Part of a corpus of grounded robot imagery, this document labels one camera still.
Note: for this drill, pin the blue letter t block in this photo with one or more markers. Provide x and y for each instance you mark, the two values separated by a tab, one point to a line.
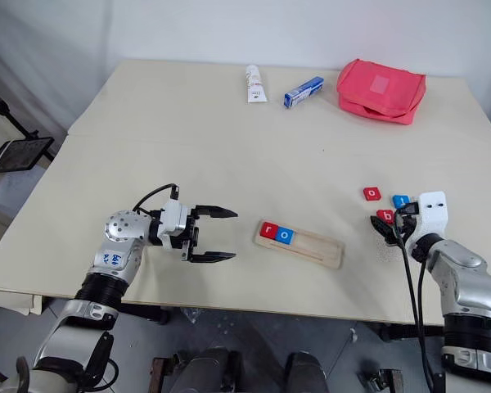
400	201

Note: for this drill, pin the blue letter o block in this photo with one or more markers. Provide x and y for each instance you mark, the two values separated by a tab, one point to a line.
285	236

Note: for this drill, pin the dark grey rounded shape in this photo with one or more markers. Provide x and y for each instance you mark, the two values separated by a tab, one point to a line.
307	372

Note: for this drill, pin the red letter r block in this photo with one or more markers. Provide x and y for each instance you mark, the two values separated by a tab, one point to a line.
268	230

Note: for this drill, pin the dark brown bracket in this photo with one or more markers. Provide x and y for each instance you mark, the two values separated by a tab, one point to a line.
159	374
388	380

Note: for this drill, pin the black tablet screen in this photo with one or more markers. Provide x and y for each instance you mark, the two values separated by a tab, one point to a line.
16	154

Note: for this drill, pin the blue and white carton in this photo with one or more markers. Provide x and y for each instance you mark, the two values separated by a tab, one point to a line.
304	92

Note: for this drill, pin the red letter o block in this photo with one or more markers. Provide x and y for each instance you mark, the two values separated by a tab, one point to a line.
371	194

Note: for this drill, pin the wooden letter tray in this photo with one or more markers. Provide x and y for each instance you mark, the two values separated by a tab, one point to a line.
311	247

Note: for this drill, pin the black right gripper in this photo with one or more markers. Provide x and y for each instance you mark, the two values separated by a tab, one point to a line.
405	223

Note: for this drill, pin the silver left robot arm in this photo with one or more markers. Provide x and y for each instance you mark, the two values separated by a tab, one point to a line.
118	233

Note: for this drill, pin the silver robot body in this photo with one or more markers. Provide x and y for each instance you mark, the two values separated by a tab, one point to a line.
32	382

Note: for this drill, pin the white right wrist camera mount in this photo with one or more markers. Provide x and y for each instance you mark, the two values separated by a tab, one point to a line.
431	217

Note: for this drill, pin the red letter b block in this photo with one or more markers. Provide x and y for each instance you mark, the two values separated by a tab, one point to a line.
386	215

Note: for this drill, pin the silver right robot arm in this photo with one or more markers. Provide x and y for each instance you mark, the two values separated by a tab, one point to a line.
462	266

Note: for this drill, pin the white squeeze tube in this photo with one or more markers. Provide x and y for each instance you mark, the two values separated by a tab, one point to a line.
255	84

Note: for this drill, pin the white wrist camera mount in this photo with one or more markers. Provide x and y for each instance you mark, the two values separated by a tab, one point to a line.
431	217
172	217

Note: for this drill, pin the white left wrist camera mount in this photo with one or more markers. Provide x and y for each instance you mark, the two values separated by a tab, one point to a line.
172	217

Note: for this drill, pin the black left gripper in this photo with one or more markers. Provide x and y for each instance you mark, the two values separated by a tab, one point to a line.
193	235

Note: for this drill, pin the red fabric pouch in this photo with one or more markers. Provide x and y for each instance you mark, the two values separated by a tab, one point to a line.
380	92

